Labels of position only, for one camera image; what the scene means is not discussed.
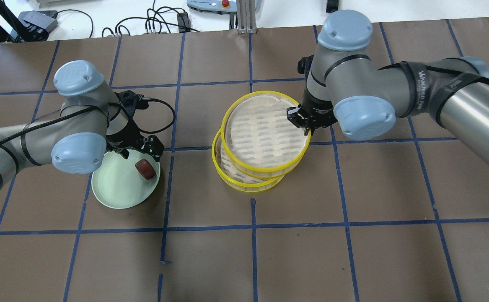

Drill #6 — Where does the black power adapter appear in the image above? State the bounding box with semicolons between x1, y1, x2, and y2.
326;0;340;13

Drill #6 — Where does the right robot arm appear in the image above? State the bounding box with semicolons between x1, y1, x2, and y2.
286;10;489;164

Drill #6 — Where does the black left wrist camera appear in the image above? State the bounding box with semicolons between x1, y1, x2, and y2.
116;90;149;111

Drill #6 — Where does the aluminium frame post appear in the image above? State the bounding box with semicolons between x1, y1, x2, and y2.
236;0;259;34

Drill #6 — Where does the teach pendant near plate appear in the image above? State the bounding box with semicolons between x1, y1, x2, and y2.
186;0;238;15

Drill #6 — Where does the red-brown bun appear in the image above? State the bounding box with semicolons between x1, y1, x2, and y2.
135;159;158;180

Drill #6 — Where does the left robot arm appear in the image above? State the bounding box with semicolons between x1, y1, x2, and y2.
0;60;165;191

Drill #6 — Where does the yellow steamer basket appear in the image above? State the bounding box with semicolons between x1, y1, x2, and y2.
211;130;285;193
220;91;311;179

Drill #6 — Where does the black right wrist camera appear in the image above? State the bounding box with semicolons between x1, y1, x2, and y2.
297;55;314;81

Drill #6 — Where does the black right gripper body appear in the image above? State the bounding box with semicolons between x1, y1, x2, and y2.
296;94;337;132

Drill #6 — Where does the green plate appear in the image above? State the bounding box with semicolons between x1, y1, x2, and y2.
91;150;161;209

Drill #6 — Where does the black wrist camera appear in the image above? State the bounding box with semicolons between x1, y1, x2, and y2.
116;90;149;111
297;55;314;81

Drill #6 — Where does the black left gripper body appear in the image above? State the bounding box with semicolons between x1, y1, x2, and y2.
106;122;150;156

